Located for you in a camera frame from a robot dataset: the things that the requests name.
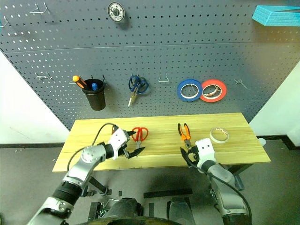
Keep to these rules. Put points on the silver robot leg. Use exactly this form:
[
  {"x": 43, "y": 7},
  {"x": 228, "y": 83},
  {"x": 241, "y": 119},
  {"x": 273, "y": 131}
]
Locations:
[
  {"x": 180, "y": 211},
  {"x": 122, "y": 208}
]

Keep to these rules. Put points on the black cup holder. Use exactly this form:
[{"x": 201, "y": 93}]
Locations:
[{"x": 96, "y": 100}]

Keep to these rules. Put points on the blue marker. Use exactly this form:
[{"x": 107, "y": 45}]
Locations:
[{"x": 94, "y": 86}]

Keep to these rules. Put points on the round silver disc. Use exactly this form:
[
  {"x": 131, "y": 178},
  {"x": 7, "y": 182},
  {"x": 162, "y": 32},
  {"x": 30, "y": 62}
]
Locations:
[{"x": 116, "y": 12}]

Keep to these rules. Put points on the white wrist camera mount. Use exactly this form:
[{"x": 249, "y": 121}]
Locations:
[
  {"x": 118, "y": 139},
  {"x": 205, "y": 150}
]

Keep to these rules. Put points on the red tape roll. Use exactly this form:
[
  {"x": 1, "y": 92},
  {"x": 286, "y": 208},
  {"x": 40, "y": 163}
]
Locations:
[{"x": 224, "y": 90}]

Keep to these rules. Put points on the small white object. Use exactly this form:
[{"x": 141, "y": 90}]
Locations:
[{"x": 262, "y": 141}]

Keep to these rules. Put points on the orange black pliers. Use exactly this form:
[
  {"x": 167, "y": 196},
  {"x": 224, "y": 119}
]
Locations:
[{"x": 186, "y": 138}]

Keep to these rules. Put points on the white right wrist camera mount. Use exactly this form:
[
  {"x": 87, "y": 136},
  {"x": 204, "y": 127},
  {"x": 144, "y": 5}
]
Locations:
[{"x": 205, "y": 150}]

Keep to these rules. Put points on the grey pegboard wall panel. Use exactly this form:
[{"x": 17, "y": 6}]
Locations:
[{"x": 164, "y": 47}]

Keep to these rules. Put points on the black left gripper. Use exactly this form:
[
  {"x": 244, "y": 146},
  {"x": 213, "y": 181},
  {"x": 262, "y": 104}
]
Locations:
[{"x": 124, "y": 152}]

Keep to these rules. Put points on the narrow black floor strip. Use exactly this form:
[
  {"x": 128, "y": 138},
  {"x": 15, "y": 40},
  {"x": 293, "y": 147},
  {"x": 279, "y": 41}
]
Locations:
[{"x": 151, "y": 209}]

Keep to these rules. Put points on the blue tape roll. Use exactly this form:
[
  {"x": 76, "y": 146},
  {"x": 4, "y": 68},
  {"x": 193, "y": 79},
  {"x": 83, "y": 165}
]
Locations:
[{"x": 179, "y": 90}]

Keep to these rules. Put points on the black table leg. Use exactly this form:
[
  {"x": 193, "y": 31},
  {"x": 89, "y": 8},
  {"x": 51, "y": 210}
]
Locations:
[
  {"x": 99, "y": 186},
  {"x": 245, "y": 167}
]

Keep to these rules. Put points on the long black floor strip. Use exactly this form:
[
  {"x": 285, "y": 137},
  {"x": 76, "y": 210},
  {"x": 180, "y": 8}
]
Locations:
[{"x": 167, "y": 193}]

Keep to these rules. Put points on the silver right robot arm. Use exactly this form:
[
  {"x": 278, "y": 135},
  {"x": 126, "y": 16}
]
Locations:
[{"x": 222, "y": 182}]

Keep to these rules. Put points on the silver left robot leg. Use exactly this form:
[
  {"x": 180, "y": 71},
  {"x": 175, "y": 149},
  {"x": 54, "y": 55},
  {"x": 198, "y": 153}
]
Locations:
[{"x": 122, "y": 208}]

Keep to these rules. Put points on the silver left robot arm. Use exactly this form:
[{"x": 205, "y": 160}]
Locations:
[{"x": 79, "y": 168}]

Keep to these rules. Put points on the white tape roll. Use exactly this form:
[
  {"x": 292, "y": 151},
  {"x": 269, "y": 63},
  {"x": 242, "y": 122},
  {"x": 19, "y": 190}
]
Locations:
[{"x": 220, "y": 141}]

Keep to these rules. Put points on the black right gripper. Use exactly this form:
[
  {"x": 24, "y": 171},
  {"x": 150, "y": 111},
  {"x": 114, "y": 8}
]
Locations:
[{"x": 194, "y": 158}]

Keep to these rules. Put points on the orange black screwdriver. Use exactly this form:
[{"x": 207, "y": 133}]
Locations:
[{"x": 78, "y": 80}]

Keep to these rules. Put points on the silver right robot leg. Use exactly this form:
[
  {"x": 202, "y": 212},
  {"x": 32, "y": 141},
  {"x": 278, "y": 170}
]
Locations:
[{"x": 180, "y": 211}]

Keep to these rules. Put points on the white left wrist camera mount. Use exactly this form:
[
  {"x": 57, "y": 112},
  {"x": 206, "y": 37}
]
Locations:
[{"x": 118, "y": 139}]

